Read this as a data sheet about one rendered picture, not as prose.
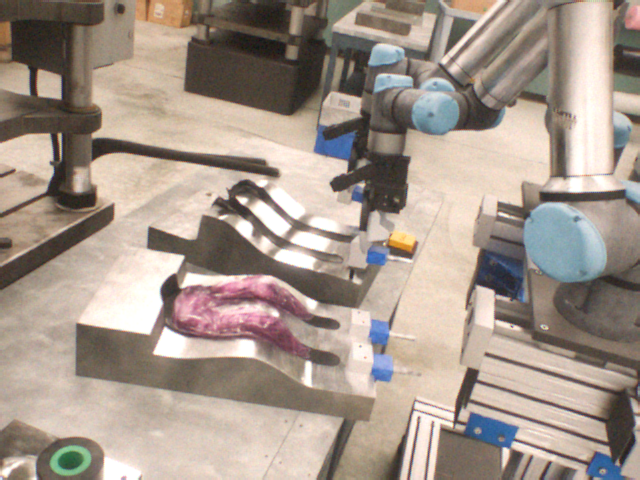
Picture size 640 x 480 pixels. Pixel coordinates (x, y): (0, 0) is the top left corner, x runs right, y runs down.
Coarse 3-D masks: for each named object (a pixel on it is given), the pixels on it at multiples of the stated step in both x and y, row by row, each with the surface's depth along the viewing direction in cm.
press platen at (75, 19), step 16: (0, 0) 126; (16, 0) 130; (32, 0) 132; (48, 0) 133; (64, 0) 136; (80, 0) 137; (96, 0) 140; (0, 16) 127; (16, 16) 131; (32, 16) 133; (48, 16) 135; (64, 16) 136; (80, 16) 138; (96, 16) 140
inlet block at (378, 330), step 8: (352, 312) 125; (360, 312) 125; (368, 312) 126; (352, 320) 122; (360, 320) 123; (368, 320) 123; (376, 320) 126; (352, 328) 122; (360, 328) 122; (368, 328) 122; (376, 328) 124; (384, 328) 124; (360, 336) 123; (368, 336) 123; (376, 336) 123; (384, 336) 123; (392, 336) 125; (400, 336) 125; (408, 336) 125; (384, 344) 124
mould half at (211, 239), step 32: (160, 224) 146; (192, 224) 149; (224, 224) 138; (288, 224) 151; (320, 224) 156; (192, 256) 144; (224, 256) 141; (256, 256) 139; (288, 256) 139; (320, 288) 136; (352, 288) 134
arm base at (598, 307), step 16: (560, 288) 109; (576, 288) 105; (592, 288) 103; (608, 288) 101; (624, 288) 100; (560, 304) 107; (576, 304) 105; (592, 304) 102; (608, 304) 101; (624, 304) 101; (576, 320) 104; (592, 320) 102; (608, 320) 102; (624, 320) 101; (608, 336) 102; (624, 336) 102
